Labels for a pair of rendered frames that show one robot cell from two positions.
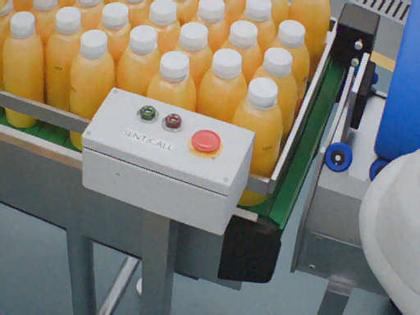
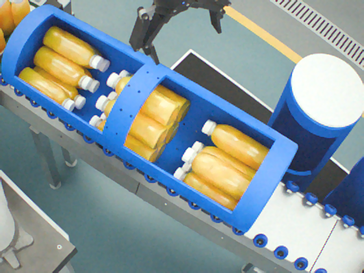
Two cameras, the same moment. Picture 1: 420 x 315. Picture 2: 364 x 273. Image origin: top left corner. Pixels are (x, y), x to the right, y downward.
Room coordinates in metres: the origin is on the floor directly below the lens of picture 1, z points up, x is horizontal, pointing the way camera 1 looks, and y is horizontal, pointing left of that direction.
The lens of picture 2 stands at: (0.23, -0.90, 2.55)
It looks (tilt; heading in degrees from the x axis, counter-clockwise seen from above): 65 degrees down; 6
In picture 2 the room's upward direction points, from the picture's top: 12 degrees clockwise
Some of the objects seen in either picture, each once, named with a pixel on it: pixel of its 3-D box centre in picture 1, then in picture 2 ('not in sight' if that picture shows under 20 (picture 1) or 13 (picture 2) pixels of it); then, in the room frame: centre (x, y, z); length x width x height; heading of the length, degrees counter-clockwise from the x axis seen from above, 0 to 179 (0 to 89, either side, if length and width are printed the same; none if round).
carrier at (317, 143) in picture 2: not in sight; (297, 144); (1.27, -1.23, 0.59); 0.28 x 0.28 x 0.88
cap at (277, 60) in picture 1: (278, 60); not in sight; (1.03, -0.08, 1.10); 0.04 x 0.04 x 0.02
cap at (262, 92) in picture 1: (262, 91); not in sight; (0.96, -0.06, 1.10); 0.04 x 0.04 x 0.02
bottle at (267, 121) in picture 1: (253, 144); not in sight; (0.96, -0.06, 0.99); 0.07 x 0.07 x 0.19
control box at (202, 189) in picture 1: (165, 159); not in sight; (0.86, 0.05, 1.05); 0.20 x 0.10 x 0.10; 75
